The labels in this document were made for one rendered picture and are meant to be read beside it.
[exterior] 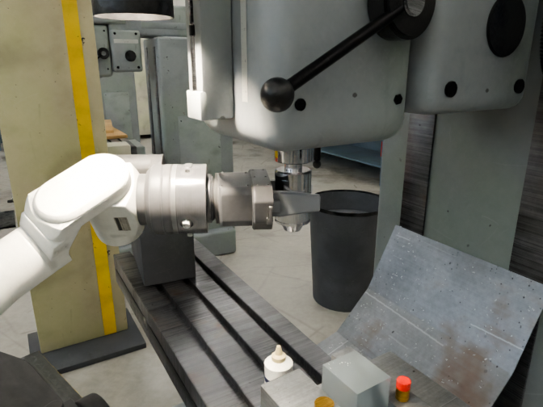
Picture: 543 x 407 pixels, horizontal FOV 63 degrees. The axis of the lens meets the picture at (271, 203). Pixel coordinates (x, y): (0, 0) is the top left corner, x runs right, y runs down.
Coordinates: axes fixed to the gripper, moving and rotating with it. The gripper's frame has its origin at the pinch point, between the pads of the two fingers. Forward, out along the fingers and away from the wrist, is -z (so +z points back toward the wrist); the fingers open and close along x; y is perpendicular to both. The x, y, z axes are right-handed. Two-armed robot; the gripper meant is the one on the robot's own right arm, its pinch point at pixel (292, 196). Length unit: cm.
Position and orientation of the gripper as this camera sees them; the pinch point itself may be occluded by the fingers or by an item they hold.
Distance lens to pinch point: 58.0
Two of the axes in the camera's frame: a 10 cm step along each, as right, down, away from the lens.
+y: -0.1, 9.5, 3.0
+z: -10.0, 0.2, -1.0
